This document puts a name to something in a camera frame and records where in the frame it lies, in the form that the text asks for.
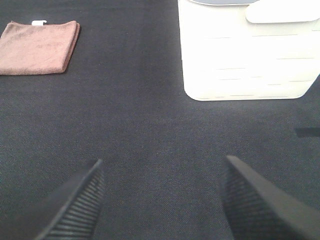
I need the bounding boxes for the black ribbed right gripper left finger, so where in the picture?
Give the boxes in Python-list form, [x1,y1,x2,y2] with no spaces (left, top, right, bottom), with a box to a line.
[0,159,105,240]

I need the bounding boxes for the white plastic storage bin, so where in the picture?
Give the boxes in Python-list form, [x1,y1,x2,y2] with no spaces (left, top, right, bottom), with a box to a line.
[177,0,320,101]

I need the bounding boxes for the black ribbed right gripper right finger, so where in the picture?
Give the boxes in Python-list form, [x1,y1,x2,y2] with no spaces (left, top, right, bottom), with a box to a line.
[220,155,320,240]

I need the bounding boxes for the pink-brown towel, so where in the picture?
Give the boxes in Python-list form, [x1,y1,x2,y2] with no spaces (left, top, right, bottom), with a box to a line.
[0,20,81,76]

